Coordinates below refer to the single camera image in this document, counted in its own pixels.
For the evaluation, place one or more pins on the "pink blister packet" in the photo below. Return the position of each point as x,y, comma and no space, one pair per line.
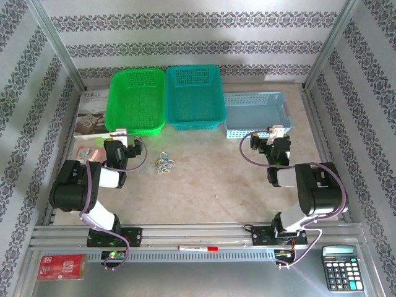
88,154

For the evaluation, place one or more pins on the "red and white marker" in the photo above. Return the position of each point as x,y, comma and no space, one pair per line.
198,247

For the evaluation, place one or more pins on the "red cardboard box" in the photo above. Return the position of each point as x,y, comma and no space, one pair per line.
62,266

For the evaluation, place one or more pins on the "small green round cap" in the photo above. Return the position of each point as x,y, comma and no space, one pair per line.
99,142

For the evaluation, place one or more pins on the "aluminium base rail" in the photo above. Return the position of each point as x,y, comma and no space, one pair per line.
198,235

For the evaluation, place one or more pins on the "aluminium frame post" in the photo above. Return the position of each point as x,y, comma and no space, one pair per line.
331,46
57,46

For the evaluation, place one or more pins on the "black desk calculator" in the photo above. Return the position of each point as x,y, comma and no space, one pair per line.
341,272

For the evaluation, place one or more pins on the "white booklet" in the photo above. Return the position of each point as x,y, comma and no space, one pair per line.
89,114

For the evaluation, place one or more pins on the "teal plastic basket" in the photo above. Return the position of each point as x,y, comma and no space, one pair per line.
195,99

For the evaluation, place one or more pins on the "pile of rubber bands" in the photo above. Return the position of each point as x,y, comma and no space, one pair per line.
154,165

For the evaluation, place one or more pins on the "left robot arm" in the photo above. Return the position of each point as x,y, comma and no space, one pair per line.
74,191

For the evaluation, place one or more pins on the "small circuit board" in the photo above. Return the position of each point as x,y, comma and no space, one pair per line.
113,255
283,253

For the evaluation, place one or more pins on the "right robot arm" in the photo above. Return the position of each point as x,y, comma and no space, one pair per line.
325,191

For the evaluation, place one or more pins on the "aluminium side rail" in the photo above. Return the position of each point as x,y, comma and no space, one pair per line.
68,139
320,139

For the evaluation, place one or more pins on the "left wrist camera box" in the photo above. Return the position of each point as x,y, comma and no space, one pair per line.
119,132

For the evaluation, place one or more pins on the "light blue plastic basket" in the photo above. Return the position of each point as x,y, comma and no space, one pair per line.
253,111

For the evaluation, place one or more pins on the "green plastic basket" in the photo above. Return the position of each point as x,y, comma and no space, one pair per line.
136,102

